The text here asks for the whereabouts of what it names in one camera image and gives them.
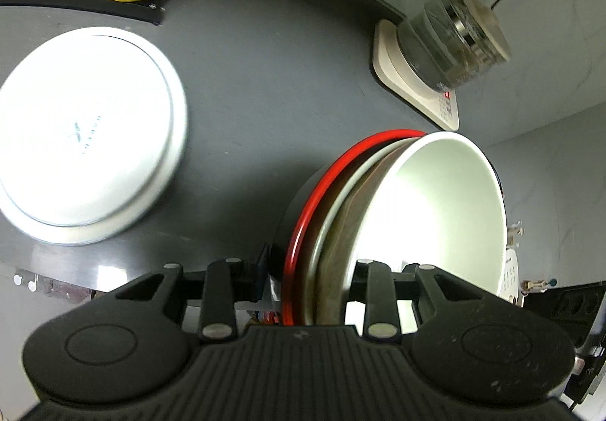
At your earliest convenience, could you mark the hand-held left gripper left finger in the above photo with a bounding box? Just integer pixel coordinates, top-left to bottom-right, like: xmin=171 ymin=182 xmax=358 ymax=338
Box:
xmin=114 ymin=241 xmax=274 ymax=339

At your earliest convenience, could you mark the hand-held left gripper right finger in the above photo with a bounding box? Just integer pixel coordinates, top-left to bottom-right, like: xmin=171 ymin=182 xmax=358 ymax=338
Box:
xmin=347 ymin=259 xmax=480 ymax=339

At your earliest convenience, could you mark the red-rimmed black bowl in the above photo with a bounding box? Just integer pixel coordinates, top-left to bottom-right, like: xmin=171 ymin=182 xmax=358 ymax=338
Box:
xmin=272 ymin=128 xmax=430 ymax=327

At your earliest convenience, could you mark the cream bowl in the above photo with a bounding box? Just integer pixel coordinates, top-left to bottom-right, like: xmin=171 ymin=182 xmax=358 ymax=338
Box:
xmin=303 ymin=139 xmax=427 ymax=326

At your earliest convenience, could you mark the large white bowl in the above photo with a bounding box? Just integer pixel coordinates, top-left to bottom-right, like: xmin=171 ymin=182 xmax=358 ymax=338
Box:
xmin=345 ymin=131 xmax=510 ymax=328

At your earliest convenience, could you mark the large plain white plate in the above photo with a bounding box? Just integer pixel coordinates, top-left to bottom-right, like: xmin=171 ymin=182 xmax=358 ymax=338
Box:
xmin=0 ymin=26 xmax=189 ymax=246

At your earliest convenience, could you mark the white plate with crossed print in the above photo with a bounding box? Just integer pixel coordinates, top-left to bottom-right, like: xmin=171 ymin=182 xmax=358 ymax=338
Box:
xmin=0 ymin=26 xmax=174 ymax=229

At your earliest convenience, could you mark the white countertop appliance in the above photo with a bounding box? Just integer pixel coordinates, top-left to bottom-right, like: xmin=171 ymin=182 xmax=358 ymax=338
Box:
xmin=496 ymin=248 xmax=524 ymax=309

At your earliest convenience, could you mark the black perforated crate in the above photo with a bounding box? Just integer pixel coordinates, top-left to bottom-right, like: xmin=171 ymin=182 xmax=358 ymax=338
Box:
xmin=521 ymin=281 xmax=606 ymax=409

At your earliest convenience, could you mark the beige kettle base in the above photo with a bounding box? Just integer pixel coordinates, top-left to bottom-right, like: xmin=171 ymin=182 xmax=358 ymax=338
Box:
xmin=372 ymin=20 xmax=461 ymax=131

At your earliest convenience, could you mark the glass kettle with beige lid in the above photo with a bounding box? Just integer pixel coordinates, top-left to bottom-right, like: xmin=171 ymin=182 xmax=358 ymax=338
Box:
xmin=397 ymin=0 xmax=513 ymax=93

